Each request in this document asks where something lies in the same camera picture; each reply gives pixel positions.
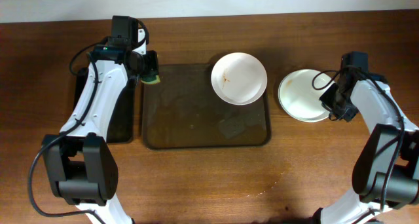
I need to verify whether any green yellow sponge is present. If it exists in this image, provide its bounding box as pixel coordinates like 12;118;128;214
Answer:
140;51;160;84

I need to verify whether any white plate bottom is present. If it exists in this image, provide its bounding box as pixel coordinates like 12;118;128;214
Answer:
278;69;329;122

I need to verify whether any white plate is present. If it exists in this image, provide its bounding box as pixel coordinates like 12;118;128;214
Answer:
278;69;329;122
210;52;268;105
278;84;329;122

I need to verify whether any white plate top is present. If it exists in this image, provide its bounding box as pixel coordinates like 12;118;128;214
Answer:
210;52;268;105

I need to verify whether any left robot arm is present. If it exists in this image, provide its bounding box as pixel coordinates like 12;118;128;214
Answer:
37;47;160;223

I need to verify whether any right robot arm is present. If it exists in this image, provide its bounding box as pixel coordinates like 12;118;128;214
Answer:
313;80;418;223

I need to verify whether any brown serving tray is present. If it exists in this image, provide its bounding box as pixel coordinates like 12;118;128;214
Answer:
141;64;272;150

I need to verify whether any black rectangular tray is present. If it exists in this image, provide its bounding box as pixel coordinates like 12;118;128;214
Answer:
73;66;136;144

